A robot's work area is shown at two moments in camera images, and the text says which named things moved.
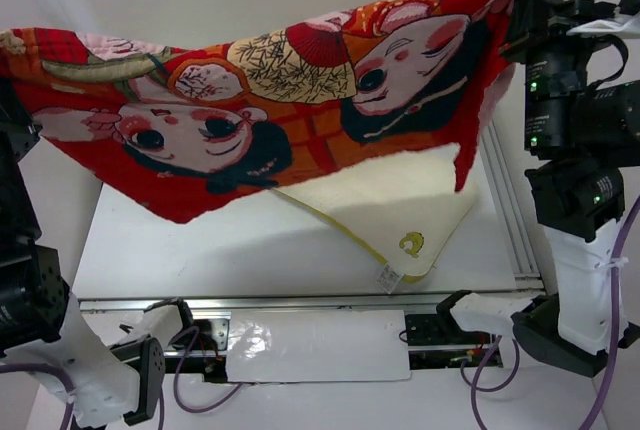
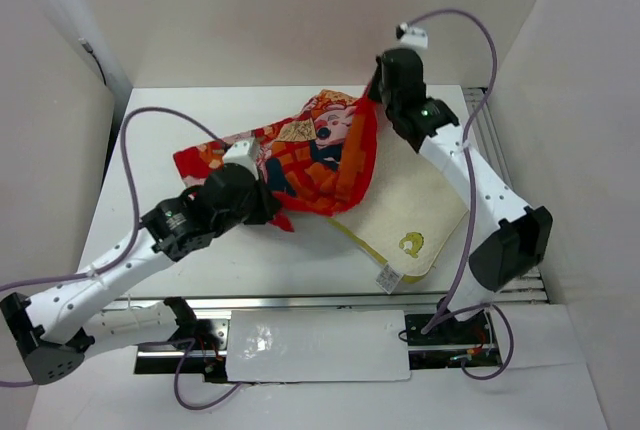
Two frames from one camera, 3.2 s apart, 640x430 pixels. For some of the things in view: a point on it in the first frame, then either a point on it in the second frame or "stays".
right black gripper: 535,13 to 372,91
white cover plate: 265,346 stays
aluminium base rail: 436,343 stays
